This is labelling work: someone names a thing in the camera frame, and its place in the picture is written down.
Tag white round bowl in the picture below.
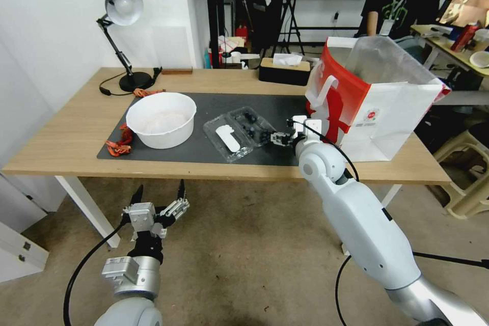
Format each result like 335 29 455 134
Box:
125 92 198 150

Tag black tripod stand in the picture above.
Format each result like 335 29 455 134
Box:
273 0 307 56

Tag person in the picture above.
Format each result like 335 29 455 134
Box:
357 0 442 41

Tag black metal shelf frame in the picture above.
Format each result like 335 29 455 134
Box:
204 0 240 70

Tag pale wooden side table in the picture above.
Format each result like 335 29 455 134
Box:
410 24 489 71

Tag black lamp cable with switch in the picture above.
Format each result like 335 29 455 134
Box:
99 73 129 97

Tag white flat plastic piece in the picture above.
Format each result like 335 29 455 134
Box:
215 125 241 152

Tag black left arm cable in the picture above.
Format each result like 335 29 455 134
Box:
63 224 133 326

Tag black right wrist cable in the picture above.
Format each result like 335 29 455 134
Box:
285 119 361 182

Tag clear plastic takeout container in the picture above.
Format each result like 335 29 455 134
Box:
203 105 277 164

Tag white tissue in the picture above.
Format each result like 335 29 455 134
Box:
273 52 304 67

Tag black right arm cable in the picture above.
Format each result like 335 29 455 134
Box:
335 253 355 326

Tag black desk lamp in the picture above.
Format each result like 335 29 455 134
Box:
96 0 154 92

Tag wooden table white legs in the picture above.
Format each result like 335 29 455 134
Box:
1 67 453 249

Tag black desk mat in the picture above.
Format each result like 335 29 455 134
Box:
96 92 318 168

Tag white paper bowl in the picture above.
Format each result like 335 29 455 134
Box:
469 50 489 69

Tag black tripod leg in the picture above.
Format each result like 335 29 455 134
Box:
412 251 489 270

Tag white cabinet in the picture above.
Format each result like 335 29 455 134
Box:
0 173 69 285

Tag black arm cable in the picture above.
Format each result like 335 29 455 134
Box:
335 253 355 326
63 224 133 326

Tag red bottle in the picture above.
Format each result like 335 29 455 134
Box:
450 23 480 52

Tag black tissue box wooden lid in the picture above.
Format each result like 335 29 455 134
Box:
258 57 311 87

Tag red white takeout bag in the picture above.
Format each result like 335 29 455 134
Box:
305 35 453 163

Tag beige plastic stool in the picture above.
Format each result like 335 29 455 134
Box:
432 128 489 221

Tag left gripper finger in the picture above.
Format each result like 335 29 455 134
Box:
121 183 145 224
158 179 191 225

